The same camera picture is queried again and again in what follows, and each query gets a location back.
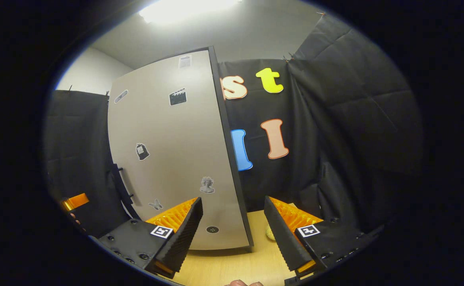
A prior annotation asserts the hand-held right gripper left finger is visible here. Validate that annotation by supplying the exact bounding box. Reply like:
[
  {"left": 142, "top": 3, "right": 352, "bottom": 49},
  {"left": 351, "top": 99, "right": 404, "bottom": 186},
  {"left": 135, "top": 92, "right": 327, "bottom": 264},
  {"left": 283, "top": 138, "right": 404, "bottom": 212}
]
[{"left": 99, "top": 197, "right": 203, "bottom": 278}]

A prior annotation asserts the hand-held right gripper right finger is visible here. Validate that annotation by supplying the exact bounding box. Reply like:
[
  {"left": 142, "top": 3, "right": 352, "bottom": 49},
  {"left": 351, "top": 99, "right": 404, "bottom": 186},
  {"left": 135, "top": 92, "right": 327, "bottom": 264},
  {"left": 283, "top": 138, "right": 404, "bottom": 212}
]
[{"left": 264, "top": 196, "right": 385, "bottom": 274}]

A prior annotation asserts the dark grey cabinet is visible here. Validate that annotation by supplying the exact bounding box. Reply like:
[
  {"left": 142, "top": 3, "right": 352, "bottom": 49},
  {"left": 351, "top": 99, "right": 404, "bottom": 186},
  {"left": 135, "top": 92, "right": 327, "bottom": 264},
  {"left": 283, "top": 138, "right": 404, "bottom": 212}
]
[{"left": 208, "top": 46, "right": 254, "bottom": 247}]

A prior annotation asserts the black backdrop cloth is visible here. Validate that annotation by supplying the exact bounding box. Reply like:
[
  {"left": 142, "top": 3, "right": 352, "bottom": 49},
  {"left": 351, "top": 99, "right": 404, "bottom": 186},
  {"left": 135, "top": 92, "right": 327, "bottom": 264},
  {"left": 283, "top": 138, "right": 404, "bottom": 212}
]
[{"left": 43, "top": 14, "right": 423, "bottom": 239}]

